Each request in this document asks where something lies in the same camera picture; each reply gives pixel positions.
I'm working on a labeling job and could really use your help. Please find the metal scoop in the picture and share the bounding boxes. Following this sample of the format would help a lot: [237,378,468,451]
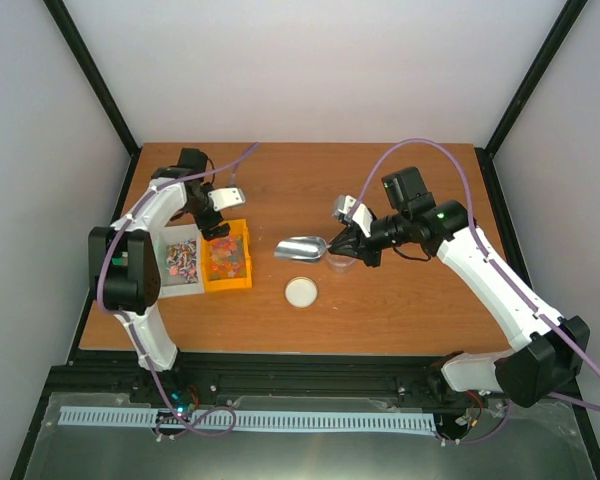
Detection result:
[274,236,330,263]

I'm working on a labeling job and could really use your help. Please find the white candy bin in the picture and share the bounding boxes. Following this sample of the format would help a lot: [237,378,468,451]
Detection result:
[154,224,204,299]

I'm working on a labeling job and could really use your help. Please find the right black frame post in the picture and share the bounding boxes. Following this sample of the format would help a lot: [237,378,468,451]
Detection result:
[483,0,589,154]

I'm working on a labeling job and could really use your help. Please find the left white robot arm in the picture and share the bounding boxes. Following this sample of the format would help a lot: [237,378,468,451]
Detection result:
[88,148,245,403]

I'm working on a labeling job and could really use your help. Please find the white jar lid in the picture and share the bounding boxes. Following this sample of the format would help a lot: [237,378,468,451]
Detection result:
[284,277,318,308]

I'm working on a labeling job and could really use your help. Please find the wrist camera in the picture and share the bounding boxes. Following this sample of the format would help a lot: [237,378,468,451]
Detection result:
[332,195,375,238]
[208,187,246,211]

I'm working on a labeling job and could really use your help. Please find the metal front plate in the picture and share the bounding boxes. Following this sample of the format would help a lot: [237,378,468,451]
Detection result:
[14,394,600,479]

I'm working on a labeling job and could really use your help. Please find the left black frame post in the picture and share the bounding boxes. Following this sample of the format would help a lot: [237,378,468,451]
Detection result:
[42,0,137,146]

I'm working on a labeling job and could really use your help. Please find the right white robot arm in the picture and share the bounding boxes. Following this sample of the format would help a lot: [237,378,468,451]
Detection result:
[328,167,590,407]

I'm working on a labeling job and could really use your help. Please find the purple cable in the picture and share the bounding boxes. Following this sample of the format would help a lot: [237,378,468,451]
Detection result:
[95,141,260,439]
[349,138,600,446]

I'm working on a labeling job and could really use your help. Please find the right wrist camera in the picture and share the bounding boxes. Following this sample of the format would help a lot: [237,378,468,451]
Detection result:
[332,195,375,238]

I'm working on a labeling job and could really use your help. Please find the black aluminium rail base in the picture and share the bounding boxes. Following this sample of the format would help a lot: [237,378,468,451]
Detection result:
[43,350,487,413]

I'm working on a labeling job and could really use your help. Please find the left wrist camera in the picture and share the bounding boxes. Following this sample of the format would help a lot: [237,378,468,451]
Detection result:
[208,187,246,211]

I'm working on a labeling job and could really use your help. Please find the orange candy bin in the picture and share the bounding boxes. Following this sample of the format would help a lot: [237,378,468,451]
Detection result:
[199,219,253,293]

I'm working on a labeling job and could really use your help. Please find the black frame post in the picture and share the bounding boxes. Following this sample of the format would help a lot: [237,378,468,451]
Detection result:
[483,0,589,154]
[42,0,137,146]

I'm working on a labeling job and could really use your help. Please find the light blue cable duct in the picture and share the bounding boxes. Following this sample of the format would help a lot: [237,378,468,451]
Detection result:
[57,406,436,436]

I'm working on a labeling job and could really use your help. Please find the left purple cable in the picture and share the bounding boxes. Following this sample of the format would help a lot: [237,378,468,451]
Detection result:
[95,141,260,439]

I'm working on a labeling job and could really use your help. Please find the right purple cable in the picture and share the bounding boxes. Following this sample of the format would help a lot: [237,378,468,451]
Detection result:
[349,138,600,446]

